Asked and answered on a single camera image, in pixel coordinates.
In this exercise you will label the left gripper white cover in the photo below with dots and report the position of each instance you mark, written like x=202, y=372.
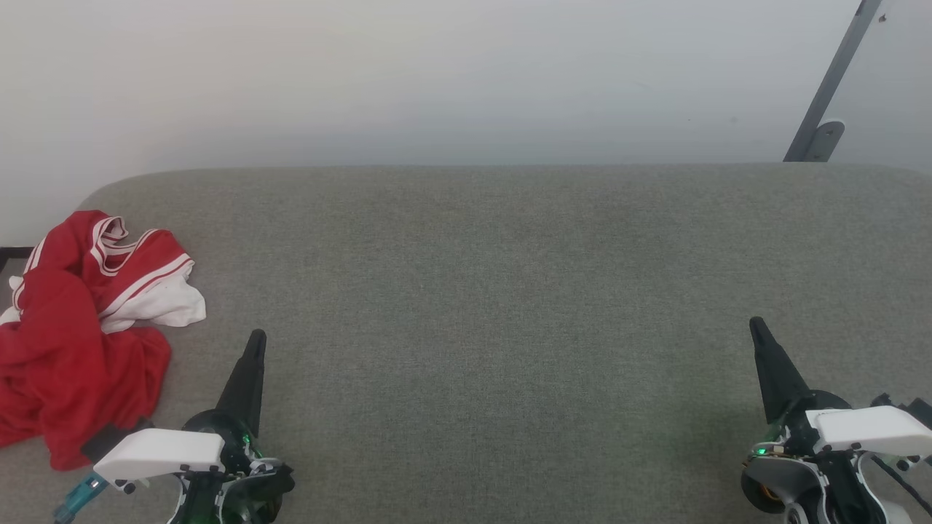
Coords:
x=160, y=451

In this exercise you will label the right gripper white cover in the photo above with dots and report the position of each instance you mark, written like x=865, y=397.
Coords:
x=866, y=429

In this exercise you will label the red and white jersey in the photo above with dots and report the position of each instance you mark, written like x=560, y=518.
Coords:
x=65, y=349

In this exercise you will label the black skirting strip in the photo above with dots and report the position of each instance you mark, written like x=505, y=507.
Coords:
x=14, y=253

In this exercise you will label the grey fabric sofa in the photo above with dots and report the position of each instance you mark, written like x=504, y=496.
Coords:
x=510, y=306

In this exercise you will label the grey slanted metal bar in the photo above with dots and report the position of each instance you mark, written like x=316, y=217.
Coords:
x=837, y=73

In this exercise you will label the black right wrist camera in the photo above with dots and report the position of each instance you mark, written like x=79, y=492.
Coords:
x=919, y=409

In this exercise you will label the grey rounded metal bracket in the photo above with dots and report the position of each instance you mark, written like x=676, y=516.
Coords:
x=826, y=140

